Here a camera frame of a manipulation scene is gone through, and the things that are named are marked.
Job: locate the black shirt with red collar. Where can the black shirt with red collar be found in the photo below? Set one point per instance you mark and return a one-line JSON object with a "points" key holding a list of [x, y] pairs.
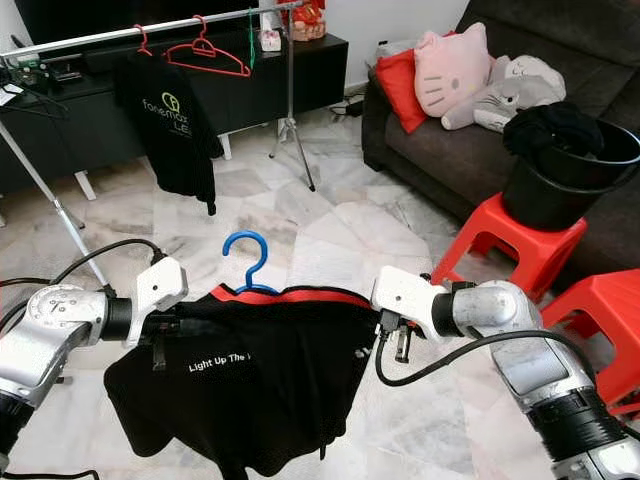
{"points": [[240, 400]]}

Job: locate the blue plastic hanger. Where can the blue plastic hanger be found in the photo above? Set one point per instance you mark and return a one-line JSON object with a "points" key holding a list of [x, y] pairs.
{"points": [[264, 250]]}

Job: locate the red plastic hanger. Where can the red plastic hanger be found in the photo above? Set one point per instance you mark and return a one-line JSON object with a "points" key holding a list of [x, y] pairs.
{"points": [[202, 45], [145, 47]]}

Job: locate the green plastic hanger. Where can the green plastic hanger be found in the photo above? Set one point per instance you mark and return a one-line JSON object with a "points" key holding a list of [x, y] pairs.
{"points": [[251, 45]]}

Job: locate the red plastic stool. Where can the red plastic stool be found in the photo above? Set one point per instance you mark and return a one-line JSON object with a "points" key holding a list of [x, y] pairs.
{"points": [[480, 235], [600, 300]]}

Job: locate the black fonemax print shirt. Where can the black fonemax print shirt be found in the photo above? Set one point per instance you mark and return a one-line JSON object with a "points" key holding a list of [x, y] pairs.
{"points": [[175, 150]]}

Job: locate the dark grey fabric sofa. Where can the dark grey fabric sofa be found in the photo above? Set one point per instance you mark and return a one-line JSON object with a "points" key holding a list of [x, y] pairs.
{"points": [[450, 150]]}

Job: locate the black plastic bucket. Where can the black plastic bucket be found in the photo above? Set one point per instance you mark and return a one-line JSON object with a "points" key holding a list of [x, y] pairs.
{"points": [[550, 200]]}

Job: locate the red cushion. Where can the red cushion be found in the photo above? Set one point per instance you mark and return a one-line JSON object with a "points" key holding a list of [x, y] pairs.
{"points": [[400, 90]]}

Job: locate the plain black garment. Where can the plain black garment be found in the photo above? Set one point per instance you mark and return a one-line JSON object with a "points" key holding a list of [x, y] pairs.
{"points": [[555, 130]]}

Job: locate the grey Totoro plush open eyes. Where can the grey Totoro plush open eyes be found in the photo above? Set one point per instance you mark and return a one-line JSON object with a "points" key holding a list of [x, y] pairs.
{"points": [[520, 100]]}

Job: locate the pink cat face pillow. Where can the pink cat face pillow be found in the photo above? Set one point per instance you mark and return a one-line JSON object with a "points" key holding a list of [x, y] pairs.
{"points": [[450, 75]]}

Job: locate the black TV console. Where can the black TV console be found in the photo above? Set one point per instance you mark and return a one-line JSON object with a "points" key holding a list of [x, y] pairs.
{"points": [[300, 85]]}

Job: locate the white lace table cloth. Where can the white lace table cloth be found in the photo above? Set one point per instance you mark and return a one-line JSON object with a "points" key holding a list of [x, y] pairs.
{"points": [[390, 47]]}

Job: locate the silver metal clothes rack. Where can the silver metal clothes rack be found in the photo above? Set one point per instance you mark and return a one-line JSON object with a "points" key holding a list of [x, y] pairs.
{"points": [[100, 39]]}

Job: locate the small white pink container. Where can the small white pink container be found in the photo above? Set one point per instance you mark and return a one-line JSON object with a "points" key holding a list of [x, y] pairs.
{"points": [[271, 40]]}

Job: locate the grey Totoro plush closed eyes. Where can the grey Totoro plush closed eyes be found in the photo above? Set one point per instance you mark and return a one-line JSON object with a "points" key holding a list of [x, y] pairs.
{"points": [[530, 68]]}

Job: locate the black flat television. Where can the black flat television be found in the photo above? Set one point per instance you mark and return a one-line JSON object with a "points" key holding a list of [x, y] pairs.
{"points": [[120, 12]]}

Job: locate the red doll figurine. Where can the red doll figurine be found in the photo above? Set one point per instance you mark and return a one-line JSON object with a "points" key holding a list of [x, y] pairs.
{"points": [[305, 20]]}

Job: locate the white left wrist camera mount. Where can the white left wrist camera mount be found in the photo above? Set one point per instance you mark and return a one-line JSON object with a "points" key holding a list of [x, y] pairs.
{"points": [[163, 285]]}

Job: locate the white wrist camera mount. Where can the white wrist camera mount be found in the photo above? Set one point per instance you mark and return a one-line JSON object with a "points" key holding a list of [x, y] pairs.
{"points": [[405, 295], [163, 285]]}

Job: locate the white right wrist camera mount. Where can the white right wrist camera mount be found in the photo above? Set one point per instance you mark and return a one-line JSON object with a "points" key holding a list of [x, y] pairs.
{"points": [[405, 295]]}

